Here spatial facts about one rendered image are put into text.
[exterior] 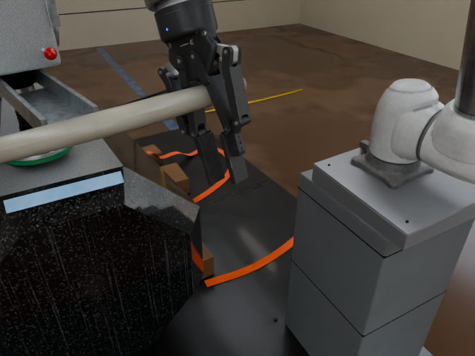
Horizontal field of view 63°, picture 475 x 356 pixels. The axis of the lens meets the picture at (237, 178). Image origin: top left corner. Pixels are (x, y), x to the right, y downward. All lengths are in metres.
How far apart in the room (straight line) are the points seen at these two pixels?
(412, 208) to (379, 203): 0.09
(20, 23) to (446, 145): 1.11
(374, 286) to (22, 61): 1.16
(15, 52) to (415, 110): 1.06
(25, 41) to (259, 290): 1.42
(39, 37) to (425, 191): 1.15
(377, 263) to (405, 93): 0.47
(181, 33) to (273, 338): 1.50
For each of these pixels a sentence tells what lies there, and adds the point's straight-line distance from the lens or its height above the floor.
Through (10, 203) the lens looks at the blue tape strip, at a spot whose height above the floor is 0.85.
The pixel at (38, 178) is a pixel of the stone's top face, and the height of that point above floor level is 0.87.
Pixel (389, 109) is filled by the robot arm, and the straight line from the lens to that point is 1.15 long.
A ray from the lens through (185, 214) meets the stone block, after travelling 1.42.
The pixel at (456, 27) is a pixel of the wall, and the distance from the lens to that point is 5.88.
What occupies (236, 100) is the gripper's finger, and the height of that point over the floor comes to 1.31.
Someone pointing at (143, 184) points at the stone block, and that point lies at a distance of 1.32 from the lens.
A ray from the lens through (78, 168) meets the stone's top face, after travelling 1.31.
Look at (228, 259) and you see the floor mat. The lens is 2.13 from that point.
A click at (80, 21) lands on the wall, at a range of 6.60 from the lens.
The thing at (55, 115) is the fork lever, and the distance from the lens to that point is 1.04.
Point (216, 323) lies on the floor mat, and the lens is 1.86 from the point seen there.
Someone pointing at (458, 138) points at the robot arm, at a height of 1.08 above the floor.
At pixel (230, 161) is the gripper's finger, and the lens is 0.52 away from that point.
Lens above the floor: 1.49
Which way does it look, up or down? 32 degrees down
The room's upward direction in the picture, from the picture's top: straight up
